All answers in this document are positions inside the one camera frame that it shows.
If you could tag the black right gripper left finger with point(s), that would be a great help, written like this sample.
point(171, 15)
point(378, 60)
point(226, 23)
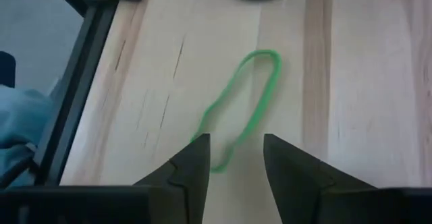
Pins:
point(184, 187)

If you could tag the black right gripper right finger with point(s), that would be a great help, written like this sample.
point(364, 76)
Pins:
point(303, 190)

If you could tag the green rubber band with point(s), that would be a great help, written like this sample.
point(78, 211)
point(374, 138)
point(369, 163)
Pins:
point(265, 52)

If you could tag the light blue cloth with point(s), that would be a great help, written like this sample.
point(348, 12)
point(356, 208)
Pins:
point(20, 116)

